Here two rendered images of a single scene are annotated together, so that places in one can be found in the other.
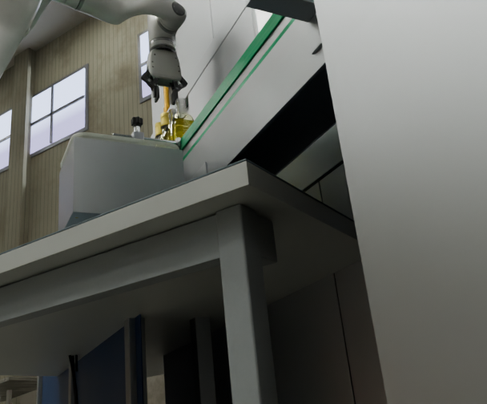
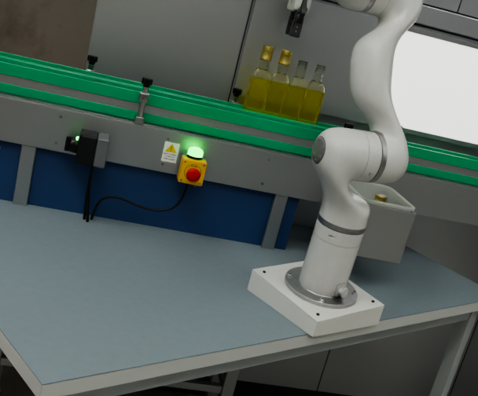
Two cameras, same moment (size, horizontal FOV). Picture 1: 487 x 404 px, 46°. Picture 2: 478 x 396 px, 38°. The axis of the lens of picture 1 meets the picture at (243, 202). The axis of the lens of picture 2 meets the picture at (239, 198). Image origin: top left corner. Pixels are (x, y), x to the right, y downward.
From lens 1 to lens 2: 2.68 m
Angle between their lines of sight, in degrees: 82
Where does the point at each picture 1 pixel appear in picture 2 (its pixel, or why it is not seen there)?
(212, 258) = (465, 319)
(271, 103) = (457, 213)
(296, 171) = not seen: hidden behind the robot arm
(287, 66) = (476, 208)
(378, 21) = not seen: outside the picture
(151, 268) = (449, 320)
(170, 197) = not seen: outside the picture
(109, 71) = not seen: outside the picture
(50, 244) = (439, 314)
